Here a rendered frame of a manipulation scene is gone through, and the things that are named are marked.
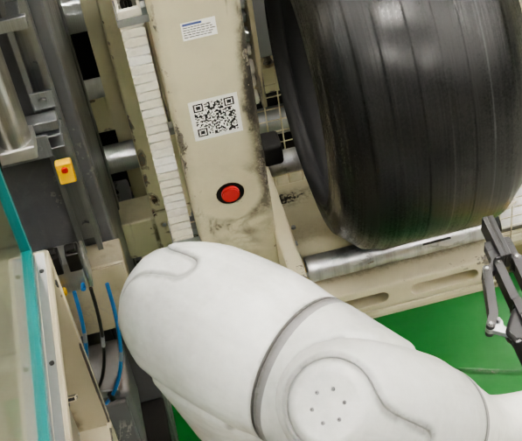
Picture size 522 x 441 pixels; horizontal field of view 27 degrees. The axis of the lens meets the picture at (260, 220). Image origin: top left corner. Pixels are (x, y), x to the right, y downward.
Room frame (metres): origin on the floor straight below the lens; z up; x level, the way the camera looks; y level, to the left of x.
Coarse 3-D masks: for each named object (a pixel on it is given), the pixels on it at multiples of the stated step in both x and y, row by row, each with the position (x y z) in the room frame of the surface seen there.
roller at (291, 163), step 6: (282, 150) 1.54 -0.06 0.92; (288, 150) 1.54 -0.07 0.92; (294, 150) 1.54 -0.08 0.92; (288, 156) 1.53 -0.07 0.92; (294, 156) 1.53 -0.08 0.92; (282, 162) 1.52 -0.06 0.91; (288, 162) 1.52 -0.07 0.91; (294, 162) 1.52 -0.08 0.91; (276, 168) 1.51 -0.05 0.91; (282, 168) 1.51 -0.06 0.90; (288, 168) 1.52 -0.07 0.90; (294, 168) 1.52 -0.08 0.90; (300, 168) 1.52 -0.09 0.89; (276, 174) 1.51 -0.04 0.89
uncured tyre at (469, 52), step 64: (320, 0) 1.27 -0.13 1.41; (384, 0) 1.24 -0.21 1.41; (448, 0) 1.23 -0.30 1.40; (512, 0) 1.25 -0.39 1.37; (320, 64) 1.22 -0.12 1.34; (384, 64) 1.18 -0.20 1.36; (448, 64) 1.18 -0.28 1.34; (512, 64) 1.18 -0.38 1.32; (320, 128) 1.55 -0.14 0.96; (384, 128) 1.14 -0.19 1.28; (448, 128) 1.14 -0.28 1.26; (512, 128) 1.15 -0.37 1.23; (320, 192) 1.34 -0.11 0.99; (384, 192) 1.12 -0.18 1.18; (448, 192) 1.13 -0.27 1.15; (512, 192) 1.16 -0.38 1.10
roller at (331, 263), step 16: (432, 240) 1.26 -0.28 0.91; (448, 240) 1.26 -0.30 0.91; (464, 240) 1.26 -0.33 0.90; (480, 240) 1.27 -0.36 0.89; (320, 256) 1.26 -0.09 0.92; (336, 256) 1.25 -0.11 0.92; (352, 256) 1.25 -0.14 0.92; (368, 256) 1.25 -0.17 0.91; (384, 256) 1.25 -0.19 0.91; (400, 256) 1.25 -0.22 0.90; (320, 272) 1.24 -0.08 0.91; (336, 272) 1.24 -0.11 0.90
